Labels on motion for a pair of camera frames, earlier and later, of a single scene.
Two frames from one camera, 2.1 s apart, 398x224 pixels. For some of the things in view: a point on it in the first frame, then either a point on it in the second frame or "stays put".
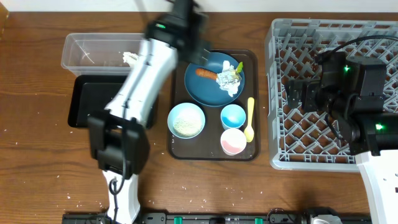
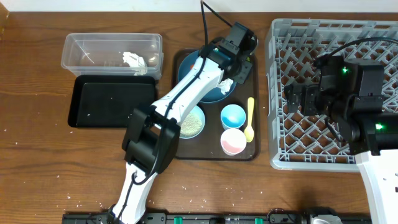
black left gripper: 200,54 -> 241,72
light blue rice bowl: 186,120 stays put
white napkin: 130,58 stays put
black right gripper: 301,94 stays put
